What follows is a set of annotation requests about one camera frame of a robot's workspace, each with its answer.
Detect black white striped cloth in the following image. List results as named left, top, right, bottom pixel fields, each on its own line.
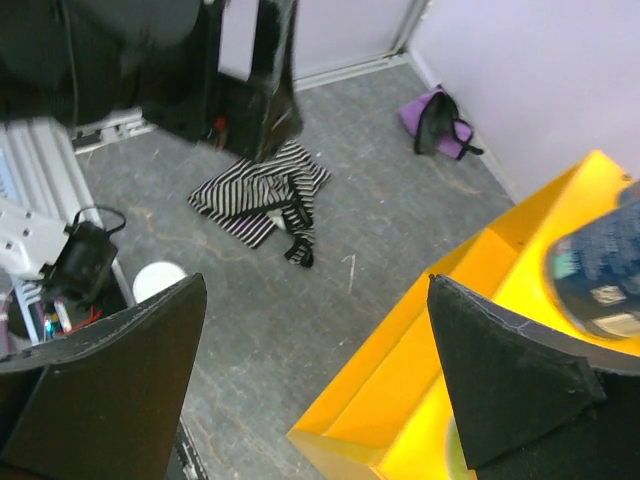
left=188, top=140, right=330, bottom=268

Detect blue tin can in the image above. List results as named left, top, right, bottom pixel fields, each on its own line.
left=545, top=183, right=639, bottom=339

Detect yellow cabinet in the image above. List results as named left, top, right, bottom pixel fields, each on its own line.
left=287, top=151, right=639, bottom=479

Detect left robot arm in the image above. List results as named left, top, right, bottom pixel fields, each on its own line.
left=1, top=1, right=303, bottom=161

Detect wide yellow label can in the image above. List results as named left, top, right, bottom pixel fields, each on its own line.
left=444, top=417, right=477, bottom=480

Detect purple black pouch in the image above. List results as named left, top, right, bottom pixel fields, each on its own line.
left=398, top=85, right=484, bottom=161

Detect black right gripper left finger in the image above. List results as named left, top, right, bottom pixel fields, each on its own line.
left=0, top=272, right=208, bottom=480

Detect clear jar orange contents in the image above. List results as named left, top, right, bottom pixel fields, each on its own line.
left=132, top=261, right=187, bottom=303

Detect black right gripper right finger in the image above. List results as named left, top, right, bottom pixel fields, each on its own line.
left=427, top=275, right=639, bottom=479

